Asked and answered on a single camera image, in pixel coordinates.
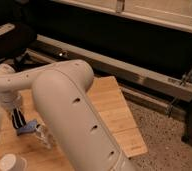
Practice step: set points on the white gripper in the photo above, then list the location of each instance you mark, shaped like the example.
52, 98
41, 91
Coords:
12, 104

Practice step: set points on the black striped eraser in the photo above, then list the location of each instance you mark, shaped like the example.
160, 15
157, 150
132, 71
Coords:
18, 119

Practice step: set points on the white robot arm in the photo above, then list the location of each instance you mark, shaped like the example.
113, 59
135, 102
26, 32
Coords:
59, 94

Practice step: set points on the clear plastic bottle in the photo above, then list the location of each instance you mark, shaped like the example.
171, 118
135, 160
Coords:
44, 136

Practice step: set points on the black office chair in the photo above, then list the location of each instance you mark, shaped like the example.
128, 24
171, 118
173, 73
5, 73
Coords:
14, 40

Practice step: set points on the white paper cup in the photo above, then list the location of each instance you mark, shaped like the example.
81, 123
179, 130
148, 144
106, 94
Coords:
12, 162

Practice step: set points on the metal floor rail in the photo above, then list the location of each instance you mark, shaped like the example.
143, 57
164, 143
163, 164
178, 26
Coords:
56, 50

